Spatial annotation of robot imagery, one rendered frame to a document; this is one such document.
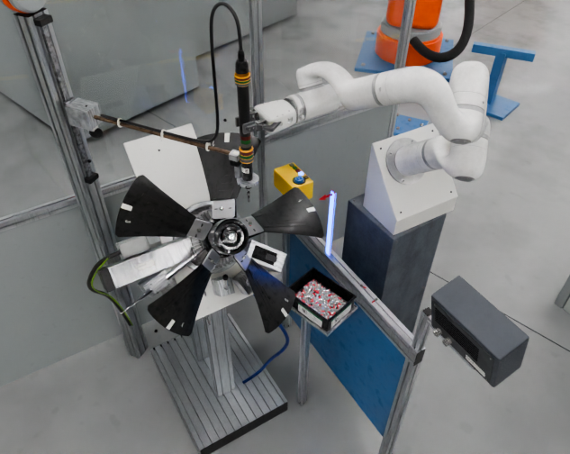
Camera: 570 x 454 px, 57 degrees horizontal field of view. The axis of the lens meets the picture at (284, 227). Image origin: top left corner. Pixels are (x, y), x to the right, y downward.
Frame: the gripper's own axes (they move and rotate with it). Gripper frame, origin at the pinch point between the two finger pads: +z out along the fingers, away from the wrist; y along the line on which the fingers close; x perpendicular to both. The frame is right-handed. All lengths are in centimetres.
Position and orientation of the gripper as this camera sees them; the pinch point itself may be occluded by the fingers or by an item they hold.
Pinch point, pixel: (245, 123)
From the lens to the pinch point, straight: 156.2
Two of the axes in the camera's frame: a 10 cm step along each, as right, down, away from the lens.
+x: 0.1, -7.4, -6.8
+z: -8.5, 3.5, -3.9
